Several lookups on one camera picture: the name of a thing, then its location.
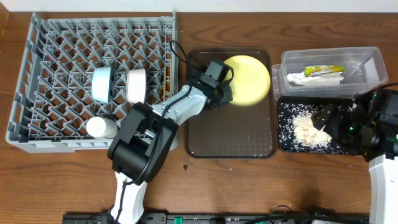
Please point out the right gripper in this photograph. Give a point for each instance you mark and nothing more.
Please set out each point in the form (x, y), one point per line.
(341, 115)

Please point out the white napkin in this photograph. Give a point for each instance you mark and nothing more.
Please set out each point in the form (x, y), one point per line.
(325, 79)

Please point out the clear plastic bin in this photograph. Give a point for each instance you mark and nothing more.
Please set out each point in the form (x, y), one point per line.
(364, 70)

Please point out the light blue bowl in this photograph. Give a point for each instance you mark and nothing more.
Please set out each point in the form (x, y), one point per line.
(101, 84)

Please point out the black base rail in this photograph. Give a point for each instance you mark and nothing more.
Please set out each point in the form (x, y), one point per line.
(162, 218)

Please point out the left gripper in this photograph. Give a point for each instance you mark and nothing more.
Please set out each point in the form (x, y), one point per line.
(226, 93)

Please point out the black waste tray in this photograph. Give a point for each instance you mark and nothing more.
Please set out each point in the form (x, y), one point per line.
(322, 101)

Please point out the pile of rice grains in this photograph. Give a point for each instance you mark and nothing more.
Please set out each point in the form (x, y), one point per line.
(297, 134)

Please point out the wooden chopstick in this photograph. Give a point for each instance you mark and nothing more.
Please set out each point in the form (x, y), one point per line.
(170, 78)
(164, 88)

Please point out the pale pink bowl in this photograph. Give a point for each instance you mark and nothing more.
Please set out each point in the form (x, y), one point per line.
(136, 86)

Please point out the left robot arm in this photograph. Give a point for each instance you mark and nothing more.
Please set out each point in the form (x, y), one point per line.
(146, 136)

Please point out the grey plastic dish rack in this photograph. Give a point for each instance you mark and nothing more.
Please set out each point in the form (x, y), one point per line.
(53, 102)

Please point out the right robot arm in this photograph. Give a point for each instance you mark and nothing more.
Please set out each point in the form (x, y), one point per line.
(369, 130)

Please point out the green snack wrapper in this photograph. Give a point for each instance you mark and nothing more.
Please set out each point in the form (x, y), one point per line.
(317, 70)

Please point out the dark brown serving tray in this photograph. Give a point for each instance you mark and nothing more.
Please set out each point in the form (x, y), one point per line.
(233, 132)

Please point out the yellow round plate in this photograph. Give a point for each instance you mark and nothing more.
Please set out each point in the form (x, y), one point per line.
(251, 81)

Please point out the white cup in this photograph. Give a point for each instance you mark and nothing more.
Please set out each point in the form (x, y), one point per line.
(101, 128)

